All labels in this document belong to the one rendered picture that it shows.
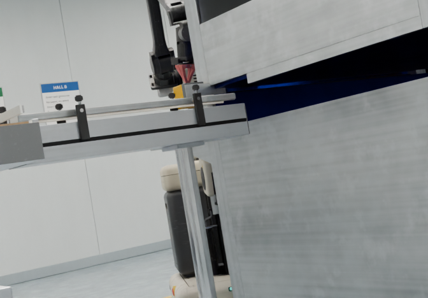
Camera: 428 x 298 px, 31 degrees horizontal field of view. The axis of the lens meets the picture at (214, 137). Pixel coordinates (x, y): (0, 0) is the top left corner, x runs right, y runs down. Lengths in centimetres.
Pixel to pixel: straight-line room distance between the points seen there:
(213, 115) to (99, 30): 613
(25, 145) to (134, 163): 645
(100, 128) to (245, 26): 53
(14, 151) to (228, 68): 82
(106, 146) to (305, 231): 58
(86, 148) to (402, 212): 80
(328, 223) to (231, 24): 66
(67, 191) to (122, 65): 149
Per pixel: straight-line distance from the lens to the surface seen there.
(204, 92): 237
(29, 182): 770
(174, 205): 357
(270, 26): 213
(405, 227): 185
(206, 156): 263
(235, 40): 227
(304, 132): 205
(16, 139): 174
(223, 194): 240
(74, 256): 784
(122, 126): 203
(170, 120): 210
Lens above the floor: 76
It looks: 2 degrees up
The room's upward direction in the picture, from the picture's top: 9 degrees counter-clockwise
